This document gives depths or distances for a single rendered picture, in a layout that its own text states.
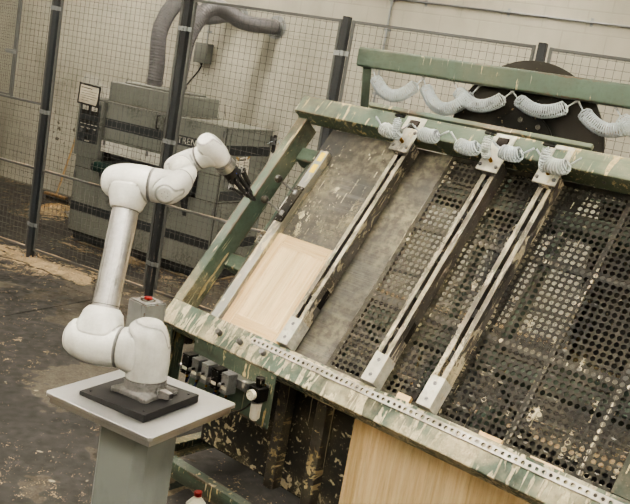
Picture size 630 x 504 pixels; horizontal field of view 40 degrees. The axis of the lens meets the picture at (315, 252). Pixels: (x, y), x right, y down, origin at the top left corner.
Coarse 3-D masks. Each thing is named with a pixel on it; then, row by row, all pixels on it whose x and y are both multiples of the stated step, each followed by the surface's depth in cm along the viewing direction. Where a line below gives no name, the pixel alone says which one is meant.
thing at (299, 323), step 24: (408, 120) 391; (408, 144) 383; (408, 168) 389; (384, 192) 380; (360, 216) 378; (360, 240) 376; (336, 264) 368; (312, 288) 367; (312, 312) 364; (288, 336) 358
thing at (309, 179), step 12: (324, 156) 413; (324, 168) 414; (312, 180) 409; (300, 204) 407; (288, 216) 403; (276, 228) 400; (264, 240) 399; (264, 252) 397; (252, 264) 394; (240, 276) 393; (228, 288) 393; (240, 288) 391; (228, 300) 389; (216, 312) 388
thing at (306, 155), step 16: (304, 160) 429; (288, 192) 424; (448, 192) 377; (464, 192) 374; (512, 208) 358; (592, 224) 337; (560, 240) 342; (240, 256) 411; (544, 272) 338; (528, 288) 336; (432, 336) 341; (512, 336) 331; (480, 352) 328; (496, 352) 323; (480, 368) 328; (560, 384) 307; (560, 400) 308; (624, 400) 294; (624, 416) 290
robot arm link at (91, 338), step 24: (120, 168) 326; (144, 168) 327; (120, 192) 324; (144, 192) 325; (120, 216) 324; (120, 240) 323; (120, 264) 323; (96, 288) 322; (120, 288) 323; (96, 312) 316; (120, 312) 323; (72, 336) 315; (96, 336) 314; (96, 360) 316
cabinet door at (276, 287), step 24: (288, 240) 396; (264, 264) 394; (288, 264) 388; (312, 264) 382; (264, 288) 386; (288, 288) 380; (240, 312) 385; (264, 312) 379; (288, 312) 373; (264, 336) 371
